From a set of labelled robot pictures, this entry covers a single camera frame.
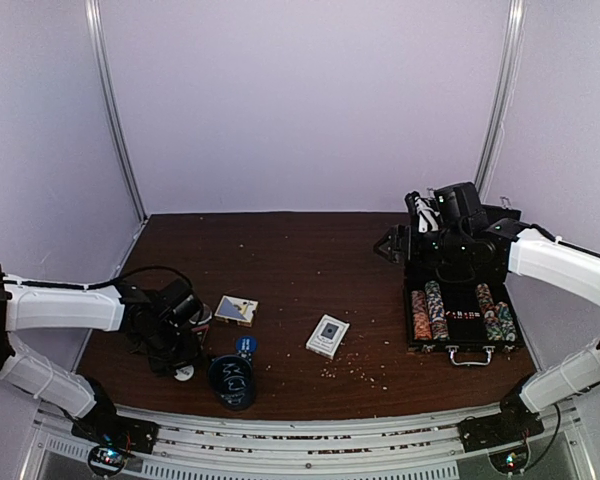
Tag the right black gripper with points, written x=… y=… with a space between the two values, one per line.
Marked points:
x=409 y=253

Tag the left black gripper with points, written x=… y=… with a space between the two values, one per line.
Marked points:
x=191 y=352

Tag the white dealer button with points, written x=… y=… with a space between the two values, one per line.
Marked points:
x=185 y=373

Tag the orange black chip stack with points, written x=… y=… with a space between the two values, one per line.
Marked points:
x=485 y=301
x=420 y=315

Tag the white card deck box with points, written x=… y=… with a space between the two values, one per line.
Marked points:
x=327 y=336

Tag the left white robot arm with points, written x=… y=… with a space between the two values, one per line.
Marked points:
x=27 y=304

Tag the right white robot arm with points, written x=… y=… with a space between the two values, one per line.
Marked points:
x=538 y=254

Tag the triangular all in button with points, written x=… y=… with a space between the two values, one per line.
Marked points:
x=205 y=331

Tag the clear acrylic dealer button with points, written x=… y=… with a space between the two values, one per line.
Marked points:
x=205 y=316

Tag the yellow blue card deck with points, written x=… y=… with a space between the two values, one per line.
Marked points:
x=236 y=310

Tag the blue round blind button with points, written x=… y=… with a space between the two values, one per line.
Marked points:
x=246 y=346

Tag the black poker chip case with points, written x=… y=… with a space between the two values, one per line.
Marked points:
x=469 y=336

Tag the dark blue printed cup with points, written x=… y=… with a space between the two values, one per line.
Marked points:
x=232 y=380

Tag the green blue chip stack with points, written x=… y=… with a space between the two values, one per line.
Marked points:
x=436 y=311

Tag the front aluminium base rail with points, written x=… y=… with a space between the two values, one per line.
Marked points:
x=423 y=446

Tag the right aluminium frame post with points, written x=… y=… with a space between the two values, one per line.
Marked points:
x=502 y=97

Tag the aluminium frame post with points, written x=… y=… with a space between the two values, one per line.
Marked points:
x=97 y=35
x=502 y=97

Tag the left aluminium frame post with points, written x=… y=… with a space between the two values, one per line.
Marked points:
x=97 y=35

